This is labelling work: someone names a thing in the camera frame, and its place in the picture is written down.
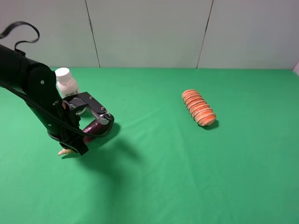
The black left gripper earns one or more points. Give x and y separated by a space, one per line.
63 126

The purple eggplant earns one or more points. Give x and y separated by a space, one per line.
95 128

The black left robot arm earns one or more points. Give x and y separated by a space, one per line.
35 83

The white milk bottle green label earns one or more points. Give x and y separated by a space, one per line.
66 83

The orange striped sliced bread roll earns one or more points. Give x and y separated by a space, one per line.
198 108

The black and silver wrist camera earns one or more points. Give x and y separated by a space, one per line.
84 100

